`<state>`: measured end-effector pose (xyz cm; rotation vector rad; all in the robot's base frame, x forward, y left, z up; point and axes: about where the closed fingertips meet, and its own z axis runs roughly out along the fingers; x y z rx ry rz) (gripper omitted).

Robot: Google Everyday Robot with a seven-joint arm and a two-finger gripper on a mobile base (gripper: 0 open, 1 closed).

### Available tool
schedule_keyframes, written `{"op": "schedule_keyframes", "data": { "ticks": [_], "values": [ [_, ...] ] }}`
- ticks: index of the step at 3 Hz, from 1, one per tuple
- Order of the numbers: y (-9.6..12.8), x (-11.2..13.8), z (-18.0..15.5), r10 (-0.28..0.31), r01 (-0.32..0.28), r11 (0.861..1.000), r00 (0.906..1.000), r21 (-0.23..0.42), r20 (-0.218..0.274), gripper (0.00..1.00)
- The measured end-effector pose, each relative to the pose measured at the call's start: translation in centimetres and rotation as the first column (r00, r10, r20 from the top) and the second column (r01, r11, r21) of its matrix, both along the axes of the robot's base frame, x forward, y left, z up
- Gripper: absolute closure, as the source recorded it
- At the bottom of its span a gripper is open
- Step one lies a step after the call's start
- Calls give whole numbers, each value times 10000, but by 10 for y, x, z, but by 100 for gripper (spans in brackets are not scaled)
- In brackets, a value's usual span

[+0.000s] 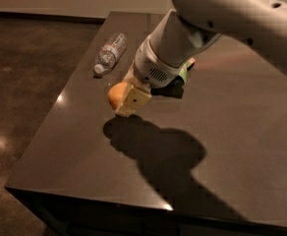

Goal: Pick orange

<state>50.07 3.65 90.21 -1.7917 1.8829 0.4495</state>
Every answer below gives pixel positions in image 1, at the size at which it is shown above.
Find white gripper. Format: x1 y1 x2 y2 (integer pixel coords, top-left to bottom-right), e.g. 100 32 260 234
115 35 185 117

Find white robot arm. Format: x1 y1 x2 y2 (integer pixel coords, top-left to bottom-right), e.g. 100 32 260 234
108 0 287 117

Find clear plastic water bottle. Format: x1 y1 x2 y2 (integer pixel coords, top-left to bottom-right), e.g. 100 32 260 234
93 32 127 78

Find green chip bag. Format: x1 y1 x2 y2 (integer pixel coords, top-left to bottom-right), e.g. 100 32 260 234
170 58 196 86

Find orange fruit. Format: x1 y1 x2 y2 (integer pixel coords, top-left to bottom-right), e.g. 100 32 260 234
107 82 128 109

